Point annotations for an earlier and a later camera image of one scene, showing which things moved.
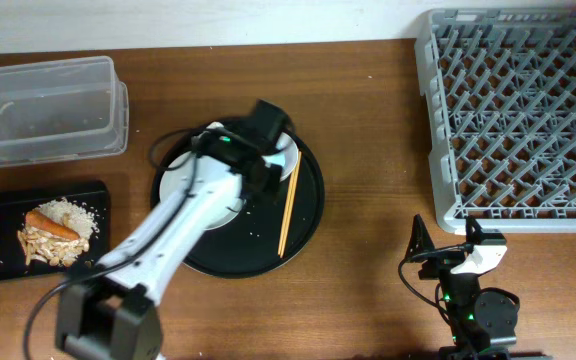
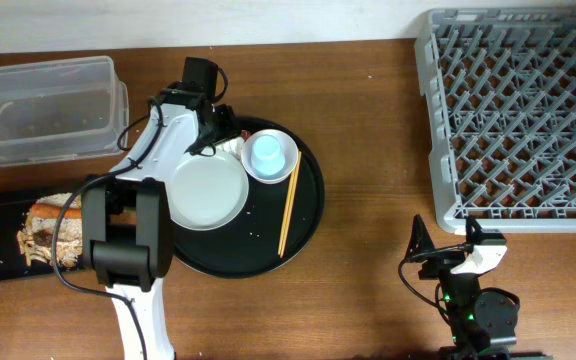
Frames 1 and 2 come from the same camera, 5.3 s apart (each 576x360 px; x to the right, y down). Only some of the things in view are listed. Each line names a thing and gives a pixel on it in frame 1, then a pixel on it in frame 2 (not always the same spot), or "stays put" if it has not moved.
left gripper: [276, 187] to [231, 129]
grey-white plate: [189, 172] stays put
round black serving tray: [269, 233] stays put
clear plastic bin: [47, 112] stays put
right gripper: [439, 265] stays put
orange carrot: [48, 226] to [55, 211]
